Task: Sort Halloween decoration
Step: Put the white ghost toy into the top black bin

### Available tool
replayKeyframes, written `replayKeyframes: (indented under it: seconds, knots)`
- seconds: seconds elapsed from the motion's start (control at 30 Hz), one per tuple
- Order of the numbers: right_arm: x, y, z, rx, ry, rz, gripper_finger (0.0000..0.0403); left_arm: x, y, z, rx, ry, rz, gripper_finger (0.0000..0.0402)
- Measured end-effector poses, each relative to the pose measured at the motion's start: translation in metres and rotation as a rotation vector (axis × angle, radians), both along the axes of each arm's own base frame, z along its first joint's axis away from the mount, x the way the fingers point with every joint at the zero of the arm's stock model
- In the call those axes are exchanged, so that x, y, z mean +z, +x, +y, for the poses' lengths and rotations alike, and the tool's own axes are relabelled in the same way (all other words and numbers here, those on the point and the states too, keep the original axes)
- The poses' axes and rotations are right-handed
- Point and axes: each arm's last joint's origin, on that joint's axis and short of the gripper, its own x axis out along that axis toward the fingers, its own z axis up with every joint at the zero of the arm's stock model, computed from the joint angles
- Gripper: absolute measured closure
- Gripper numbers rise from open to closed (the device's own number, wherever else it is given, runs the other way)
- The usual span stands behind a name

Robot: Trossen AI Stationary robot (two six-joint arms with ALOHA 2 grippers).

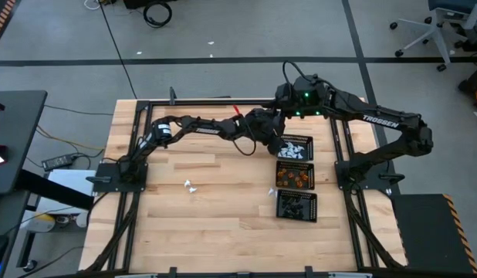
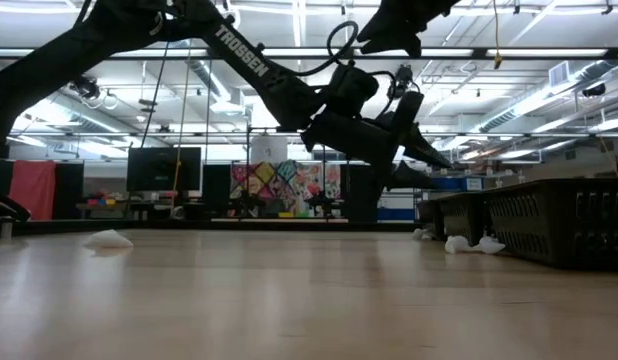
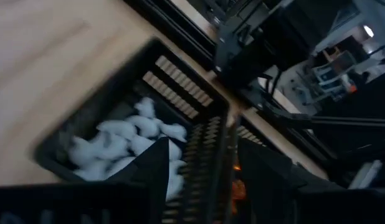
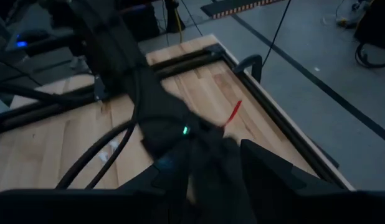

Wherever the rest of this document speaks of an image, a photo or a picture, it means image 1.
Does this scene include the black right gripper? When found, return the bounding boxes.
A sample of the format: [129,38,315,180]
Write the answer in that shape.
[274,74,334,118]

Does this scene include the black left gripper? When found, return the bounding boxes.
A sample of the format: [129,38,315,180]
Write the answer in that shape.
[244,107,289,158]

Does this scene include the black mesh plastic basket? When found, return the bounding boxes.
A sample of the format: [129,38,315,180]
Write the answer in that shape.
[276,188,319,223]
[276,134,315,162]
[276,160,316,191]

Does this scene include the office chair with castors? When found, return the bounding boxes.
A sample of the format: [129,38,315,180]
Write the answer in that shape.
[388,0,477,73]

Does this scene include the black and orange machine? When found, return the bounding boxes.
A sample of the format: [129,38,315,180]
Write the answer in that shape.
[457,63,477,117]

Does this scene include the large black box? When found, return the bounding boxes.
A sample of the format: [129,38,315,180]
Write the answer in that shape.
[122,0,178,9]

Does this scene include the black platform hazard edge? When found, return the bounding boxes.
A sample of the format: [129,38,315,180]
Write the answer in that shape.
[388,192,477,275]

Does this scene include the black power adapter brick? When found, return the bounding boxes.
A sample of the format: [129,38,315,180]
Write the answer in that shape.
[41,153,78,172]

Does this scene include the black desk leg beam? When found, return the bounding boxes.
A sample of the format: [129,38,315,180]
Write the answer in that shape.
[14,168,96,212]

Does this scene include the black desk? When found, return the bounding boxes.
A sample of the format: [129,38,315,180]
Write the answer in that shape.
[0,90,49,196]

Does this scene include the hazard striped black mat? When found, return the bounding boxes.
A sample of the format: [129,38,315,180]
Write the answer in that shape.
[0,0,16,44]

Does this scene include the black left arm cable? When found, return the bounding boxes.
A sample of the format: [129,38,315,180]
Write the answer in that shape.
[232,129,259,158]

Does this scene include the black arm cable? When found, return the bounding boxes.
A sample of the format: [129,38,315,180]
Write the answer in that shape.
[232,129,259,158]
[281,59,315,85]

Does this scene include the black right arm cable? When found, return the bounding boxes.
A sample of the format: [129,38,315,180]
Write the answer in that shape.
[281,59,315,85]

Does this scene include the black aluminium table frame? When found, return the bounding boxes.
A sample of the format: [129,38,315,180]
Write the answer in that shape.
[83,87,408,273]

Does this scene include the coiled black cable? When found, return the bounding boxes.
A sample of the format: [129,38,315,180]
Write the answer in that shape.
[142,0,173,29]

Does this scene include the long black floor cable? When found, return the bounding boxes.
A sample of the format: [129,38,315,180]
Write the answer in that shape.
[97,0,138,100]

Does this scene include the thin black floor cable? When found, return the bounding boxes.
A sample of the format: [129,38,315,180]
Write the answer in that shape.
[43,103,115,117]

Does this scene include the yellow floor cable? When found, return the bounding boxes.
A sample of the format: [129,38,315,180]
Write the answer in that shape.
[36,125,107,151]

